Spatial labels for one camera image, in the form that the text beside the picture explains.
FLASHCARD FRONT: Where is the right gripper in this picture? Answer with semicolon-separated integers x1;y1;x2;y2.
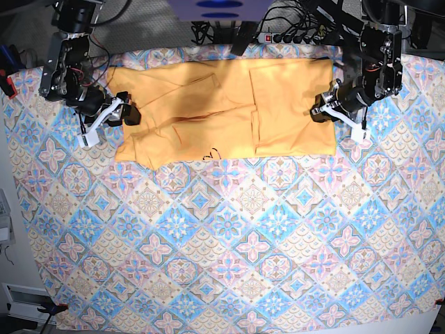
71;86;141;127

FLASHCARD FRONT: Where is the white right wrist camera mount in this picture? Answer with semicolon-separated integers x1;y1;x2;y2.
77;97;131;148

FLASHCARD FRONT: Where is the yellow T-shirt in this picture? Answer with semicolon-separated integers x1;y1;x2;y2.
108;58;337;170

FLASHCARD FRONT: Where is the red clamp left top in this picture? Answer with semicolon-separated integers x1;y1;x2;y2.
0;70;17;100

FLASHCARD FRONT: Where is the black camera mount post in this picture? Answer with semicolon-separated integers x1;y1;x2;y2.
230;21;258;56

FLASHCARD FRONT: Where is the white box left edge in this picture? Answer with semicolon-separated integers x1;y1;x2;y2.
0;189;15;246

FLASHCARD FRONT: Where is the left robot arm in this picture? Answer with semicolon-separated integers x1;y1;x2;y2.
310;1;403;126

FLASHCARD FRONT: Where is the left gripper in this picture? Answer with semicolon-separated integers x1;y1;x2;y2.
309;79;371;122

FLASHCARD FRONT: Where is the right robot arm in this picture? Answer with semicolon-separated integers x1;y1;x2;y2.
39;1;141;134

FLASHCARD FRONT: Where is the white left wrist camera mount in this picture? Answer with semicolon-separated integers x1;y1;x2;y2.
314;104;371;144

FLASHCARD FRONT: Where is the purple base plate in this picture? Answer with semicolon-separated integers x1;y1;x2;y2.
168;0;273;22

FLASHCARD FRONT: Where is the white rail bottom left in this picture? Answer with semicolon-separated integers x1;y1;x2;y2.
1;283;52;324

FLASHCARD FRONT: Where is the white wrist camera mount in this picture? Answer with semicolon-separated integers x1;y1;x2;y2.
314;104;371;144
77;97;131;148

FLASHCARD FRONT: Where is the white power strip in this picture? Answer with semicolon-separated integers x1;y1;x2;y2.
257;33;311;45

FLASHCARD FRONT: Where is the patterned tile tablecloth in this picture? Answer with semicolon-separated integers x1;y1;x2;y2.
1;56;444;333

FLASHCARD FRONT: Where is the black orange clamp bottom left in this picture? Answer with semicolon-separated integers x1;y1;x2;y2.
37;303;68;317

